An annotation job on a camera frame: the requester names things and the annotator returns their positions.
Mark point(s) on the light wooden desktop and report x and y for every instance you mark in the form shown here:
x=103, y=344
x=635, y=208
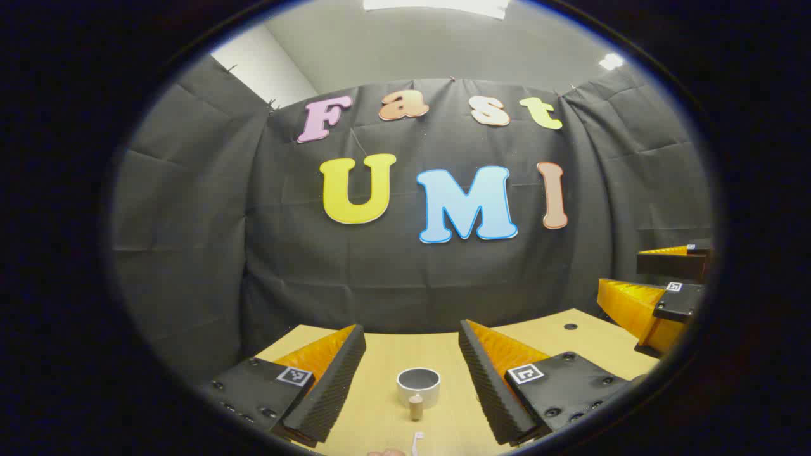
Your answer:
x=393, y=354

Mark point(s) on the white toothbrush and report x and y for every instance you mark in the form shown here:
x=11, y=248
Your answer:
x=417, y=441

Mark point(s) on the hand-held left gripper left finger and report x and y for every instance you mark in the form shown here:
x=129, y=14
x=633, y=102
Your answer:
x=339, y=386

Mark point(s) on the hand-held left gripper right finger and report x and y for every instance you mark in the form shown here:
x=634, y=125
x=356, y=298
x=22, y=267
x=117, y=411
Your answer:
x=485, y=386

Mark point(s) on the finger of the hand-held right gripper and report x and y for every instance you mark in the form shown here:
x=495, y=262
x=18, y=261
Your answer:
x=681, y=303
x=671, y=265

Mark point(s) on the black backdrop cloth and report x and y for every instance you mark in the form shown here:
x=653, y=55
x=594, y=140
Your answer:
x=285, y=253

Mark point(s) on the ceiling light panel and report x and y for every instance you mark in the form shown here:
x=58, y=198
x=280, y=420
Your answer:
x=611, y=61
x=437, y=5

